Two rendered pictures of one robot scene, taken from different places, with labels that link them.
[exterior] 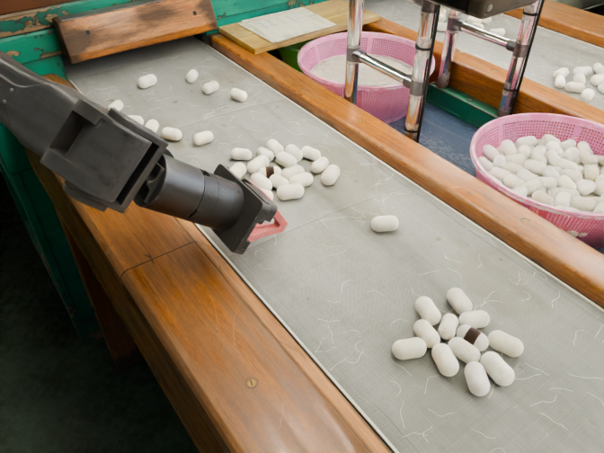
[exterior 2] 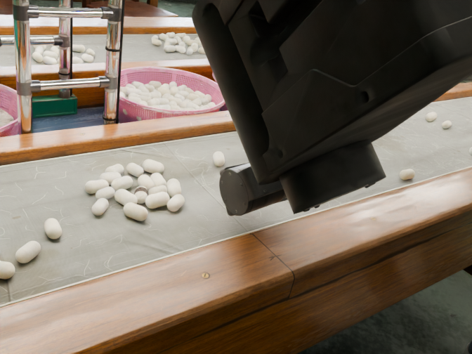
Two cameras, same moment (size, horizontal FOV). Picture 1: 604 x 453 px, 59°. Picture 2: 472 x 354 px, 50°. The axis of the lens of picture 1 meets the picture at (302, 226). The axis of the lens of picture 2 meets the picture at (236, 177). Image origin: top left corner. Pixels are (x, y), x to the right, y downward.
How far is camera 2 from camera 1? 0.90 m
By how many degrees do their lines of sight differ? 76
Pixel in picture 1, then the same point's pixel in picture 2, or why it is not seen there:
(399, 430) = (368, 190)
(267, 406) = (385, 215)
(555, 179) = (173, 100)
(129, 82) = not seen: outside the picture
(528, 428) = not seen: hidden behind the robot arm
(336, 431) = (389, 197)
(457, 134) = (53, 126)
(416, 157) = (150, 126)
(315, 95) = (13, 145)
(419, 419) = not seen: hidden behind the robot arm
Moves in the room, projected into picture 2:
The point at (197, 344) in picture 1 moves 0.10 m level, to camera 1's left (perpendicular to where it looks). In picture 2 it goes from (353, 236) to (369, 282)
